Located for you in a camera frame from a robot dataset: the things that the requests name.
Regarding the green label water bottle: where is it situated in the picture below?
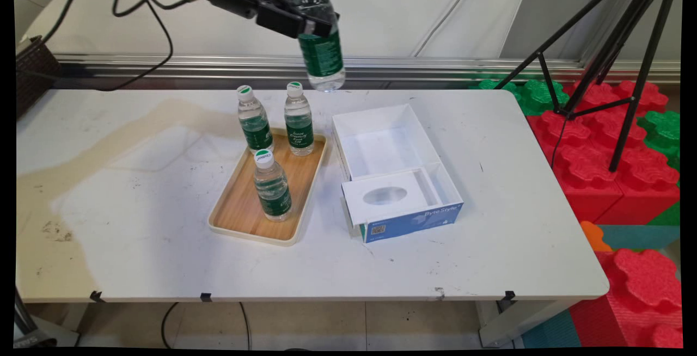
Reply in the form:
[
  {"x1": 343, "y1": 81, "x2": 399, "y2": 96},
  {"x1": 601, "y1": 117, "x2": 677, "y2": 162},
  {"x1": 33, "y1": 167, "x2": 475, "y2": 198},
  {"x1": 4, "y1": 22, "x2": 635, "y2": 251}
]
[
  {"x1": 236, "y1": 85, "x2": 274, "y2": 154},
  {"x1": 284, "y1": 81, "x2": 315, "y2": 157},
  {"x1": 253, "y1": 149, "x2": 293, "y2": 222},
  {"x1": 292, "y1": 0, "x2": 346, "y2": 93}
]

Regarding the wooden tray with cream rim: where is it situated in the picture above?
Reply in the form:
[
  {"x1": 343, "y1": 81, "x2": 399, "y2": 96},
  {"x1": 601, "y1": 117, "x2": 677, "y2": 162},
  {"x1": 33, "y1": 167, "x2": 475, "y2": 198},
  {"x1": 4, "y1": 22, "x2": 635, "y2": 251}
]
[{"x1": 209, "y1": 127, "x2": 328, "y2": 247}]

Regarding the brown wicker basket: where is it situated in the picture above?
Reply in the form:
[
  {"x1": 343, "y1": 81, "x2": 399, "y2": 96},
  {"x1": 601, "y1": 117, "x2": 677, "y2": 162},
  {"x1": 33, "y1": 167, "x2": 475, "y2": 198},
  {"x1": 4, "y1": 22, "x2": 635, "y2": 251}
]
[{"x1": 15, "y1": 35, "x2": 60, "y2": 118}]

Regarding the white box with blue side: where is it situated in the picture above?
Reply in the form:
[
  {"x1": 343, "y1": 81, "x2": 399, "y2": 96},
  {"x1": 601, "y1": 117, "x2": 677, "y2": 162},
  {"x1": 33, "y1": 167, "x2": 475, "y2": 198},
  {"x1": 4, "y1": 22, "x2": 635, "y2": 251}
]
[{"x1": 332, "y1": 103, "x2": 465, "y2": 243}]

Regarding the green foam block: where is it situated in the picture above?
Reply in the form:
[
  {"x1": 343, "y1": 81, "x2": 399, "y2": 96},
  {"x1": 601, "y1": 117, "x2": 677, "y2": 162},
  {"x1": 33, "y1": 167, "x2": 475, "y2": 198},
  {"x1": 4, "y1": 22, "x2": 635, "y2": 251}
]
[
  {"x1": 648, "y1": 201, "x2": 681, "y2": 226},
  {"x1": 479, "y1": 78, "x2": 570, "y2": 116},
  {"x1": 637, "y1": 110, "x2": 681, "y2": 171}
]

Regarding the red foam block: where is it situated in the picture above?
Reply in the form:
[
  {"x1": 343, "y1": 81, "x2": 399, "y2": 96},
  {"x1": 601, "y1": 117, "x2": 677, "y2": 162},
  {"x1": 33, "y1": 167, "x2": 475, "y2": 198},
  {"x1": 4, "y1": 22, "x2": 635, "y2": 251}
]
[
  {"x1": 564, "y1": 80, "x2": 669, "y2": 117},
  {"x1": 527, "y1": 110, "x2": 649, "y2": 182},
  {"x1": 553, "y1": 144, "x2": 681, "y2": 226},
  {"x1": 569, "y1": 248, "x2": 684, "y2": 348}
]

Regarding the black tripod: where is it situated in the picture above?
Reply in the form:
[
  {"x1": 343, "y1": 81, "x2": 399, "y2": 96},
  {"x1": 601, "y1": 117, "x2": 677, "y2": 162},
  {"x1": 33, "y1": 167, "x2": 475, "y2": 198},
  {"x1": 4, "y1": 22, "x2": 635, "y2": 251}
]
[{"x1": 493, "y1": 0, "x2": 684, "y2": 173}]

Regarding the white table leg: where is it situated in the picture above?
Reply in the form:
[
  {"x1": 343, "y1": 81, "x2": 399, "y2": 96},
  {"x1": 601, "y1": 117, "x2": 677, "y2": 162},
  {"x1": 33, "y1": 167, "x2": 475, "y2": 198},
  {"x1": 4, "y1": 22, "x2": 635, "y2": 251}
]
[{"x1": 476, "y1": 299, "x2": 578, "y2": 348}]

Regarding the orange foam piece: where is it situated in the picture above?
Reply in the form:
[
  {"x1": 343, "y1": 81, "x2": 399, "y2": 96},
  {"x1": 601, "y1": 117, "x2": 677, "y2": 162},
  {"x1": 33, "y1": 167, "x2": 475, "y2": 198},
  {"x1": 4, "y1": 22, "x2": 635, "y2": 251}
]
[{"x1": 580, "y1": 221, "x2": 613, "y2": 253}]

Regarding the grey metal stand base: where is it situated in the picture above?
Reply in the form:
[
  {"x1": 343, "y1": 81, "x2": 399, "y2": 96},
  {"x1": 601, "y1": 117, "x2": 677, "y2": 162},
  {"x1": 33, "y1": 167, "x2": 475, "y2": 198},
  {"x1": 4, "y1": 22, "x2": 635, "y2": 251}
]
[{"x1": 14, "y1": 291, "x2": 80, "y2": 348}]

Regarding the teal foam mat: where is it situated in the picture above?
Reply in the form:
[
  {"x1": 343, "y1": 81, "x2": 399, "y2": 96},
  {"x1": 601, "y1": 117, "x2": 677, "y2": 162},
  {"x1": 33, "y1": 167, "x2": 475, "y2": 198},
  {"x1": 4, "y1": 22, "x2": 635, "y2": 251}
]
[
  {"x1": 522, "y1": 310, "x2": 580, "y2": 348},
  {"x1": 599, "y1": 224, "x2": 681, "y2": 251}
]

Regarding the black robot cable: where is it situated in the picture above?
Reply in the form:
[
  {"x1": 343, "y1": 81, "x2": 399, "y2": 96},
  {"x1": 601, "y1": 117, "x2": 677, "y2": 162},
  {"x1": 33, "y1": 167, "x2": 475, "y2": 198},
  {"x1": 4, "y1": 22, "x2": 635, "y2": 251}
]
[{"x1": 41, "y1": 0, "x2": 221, "y2": 91}]

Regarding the aluminium wall rail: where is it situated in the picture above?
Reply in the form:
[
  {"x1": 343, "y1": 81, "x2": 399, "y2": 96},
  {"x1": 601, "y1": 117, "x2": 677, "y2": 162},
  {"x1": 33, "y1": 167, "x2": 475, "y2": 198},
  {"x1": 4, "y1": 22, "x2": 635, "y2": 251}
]
[{"x1": 54, "y1": 54, "x2": 681, "y2": 85}]

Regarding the thin black tripod cable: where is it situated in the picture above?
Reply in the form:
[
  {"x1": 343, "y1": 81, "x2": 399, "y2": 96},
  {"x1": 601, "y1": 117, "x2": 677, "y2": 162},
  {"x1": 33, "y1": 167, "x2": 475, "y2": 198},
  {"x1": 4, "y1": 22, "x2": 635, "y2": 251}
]
[{"x1": 550, "y1": 115, "x2": 570, "y2": 170}]

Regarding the black floor cable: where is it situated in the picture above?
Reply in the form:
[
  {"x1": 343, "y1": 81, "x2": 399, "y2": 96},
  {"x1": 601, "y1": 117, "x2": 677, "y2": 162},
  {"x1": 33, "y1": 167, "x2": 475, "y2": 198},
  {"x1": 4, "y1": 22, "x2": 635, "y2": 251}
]
[
  {"x1": 240, "y1": 302, "x2": 252, "y2": 348},
  {"x1": 161, "y1": 302, "x2": 180, "y2": 348}
]

